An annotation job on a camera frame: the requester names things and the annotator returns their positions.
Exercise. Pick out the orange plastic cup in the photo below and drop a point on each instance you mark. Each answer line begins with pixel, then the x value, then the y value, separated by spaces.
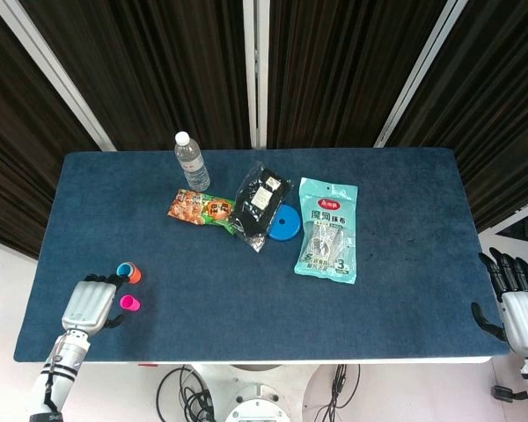
pixel 136 277

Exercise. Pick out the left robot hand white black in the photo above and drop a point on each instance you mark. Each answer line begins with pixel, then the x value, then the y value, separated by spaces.
pixel 88 303

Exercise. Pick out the white partition frame post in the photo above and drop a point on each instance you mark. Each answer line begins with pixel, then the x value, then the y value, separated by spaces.
pixel 256 74
pixel 57 74
pixel 418 74

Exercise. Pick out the blue velvet table mat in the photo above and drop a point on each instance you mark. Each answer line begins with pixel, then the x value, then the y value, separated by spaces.
pixel 255 307

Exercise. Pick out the light blue plastic cup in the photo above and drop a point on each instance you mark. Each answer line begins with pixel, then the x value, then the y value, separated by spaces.
pixel 125 268

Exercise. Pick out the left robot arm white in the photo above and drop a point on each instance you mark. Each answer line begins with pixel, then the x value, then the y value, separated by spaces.
pixel 61 365

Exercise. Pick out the clear plastic water bottle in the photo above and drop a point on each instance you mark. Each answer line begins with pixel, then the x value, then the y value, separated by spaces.
pixel 193 167

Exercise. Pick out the small red tag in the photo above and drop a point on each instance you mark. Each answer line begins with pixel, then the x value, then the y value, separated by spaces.
pixel 145 363

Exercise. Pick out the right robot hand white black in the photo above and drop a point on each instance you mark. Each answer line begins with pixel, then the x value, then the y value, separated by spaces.
pixel 525 321

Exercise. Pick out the mint green cloth package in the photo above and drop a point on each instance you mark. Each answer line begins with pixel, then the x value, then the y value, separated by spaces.
pixel 327 224

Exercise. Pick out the blue disc with hole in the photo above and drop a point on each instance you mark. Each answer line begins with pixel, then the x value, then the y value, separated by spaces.
pixel 286 226

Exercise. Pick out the black socks in clear bag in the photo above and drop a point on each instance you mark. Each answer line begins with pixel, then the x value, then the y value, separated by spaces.
pixel 257 215

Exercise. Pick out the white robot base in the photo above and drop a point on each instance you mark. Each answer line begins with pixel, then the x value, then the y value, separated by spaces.
pixel 255 395

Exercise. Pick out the dark brown pleated curtain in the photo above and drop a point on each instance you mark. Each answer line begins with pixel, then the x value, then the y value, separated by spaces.
pixel 158 74
pixel 334 74
pixel 13 154
pixel 501 132

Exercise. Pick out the pink plastic cup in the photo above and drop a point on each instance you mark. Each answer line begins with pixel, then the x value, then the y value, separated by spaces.
pixel 129 303

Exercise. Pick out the orange green snack bag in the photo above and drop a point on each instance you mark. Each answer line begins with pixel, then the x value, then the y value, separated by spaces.
pixel 193 208

